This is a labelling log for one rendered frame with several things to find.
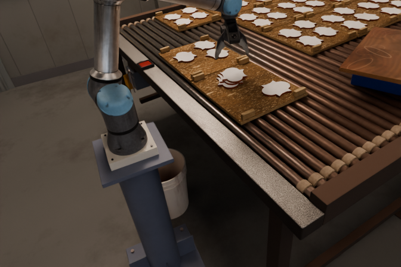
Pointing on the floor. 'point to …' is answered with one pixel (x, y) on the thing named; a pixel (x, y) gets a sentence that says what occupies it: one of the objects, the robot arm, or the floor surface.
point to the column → (150, 209)
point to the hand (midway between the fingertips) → (232, 58)
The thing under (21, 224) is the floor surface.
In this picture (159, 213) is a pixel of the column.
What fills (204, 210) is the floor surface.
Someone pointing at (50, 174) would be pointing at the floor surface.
